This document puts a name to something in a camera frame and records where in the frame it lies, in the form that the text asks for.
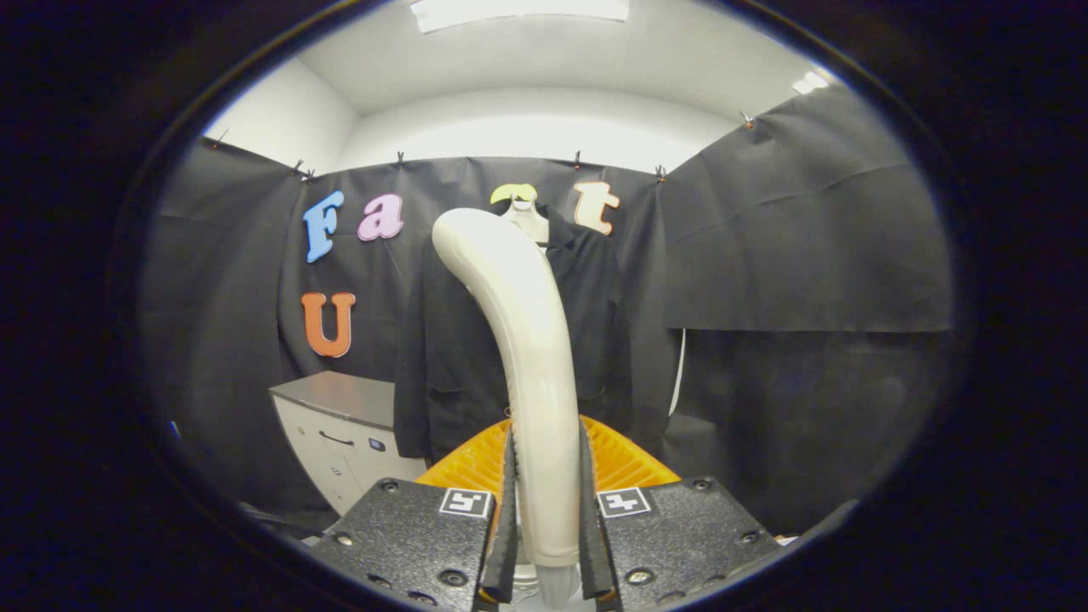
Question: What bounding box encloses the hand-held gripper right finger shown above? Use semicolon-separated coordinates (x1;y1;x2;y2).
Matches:
578;416;783;612

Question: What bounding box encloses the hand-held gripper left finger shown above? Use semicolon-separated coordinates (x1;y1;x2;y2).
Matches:
310;416;521;612

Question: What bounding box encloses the black suit jacket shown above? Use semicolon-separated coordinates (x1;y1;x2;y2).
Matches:
393;202;634;464

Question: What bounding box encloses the white garment steamer with hose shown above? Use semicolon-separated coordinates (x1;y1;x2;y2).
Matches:
432;207;587;612

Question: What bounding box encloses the grey drawer cabinet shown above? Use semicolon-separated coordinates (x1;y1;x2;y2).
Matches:
269;371;428;516

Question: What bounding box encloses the black backdrop cloth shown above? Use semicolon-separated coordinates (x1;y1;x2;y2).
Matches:
140;85;955;536

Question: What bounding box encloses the white mannequin torso on stand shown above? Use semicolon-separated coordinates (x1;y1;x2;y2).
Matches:
500;197;552;256

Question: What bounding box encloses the large ceiling light panel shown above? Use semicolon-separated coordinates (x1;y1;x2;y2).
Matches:
410;0;632;33

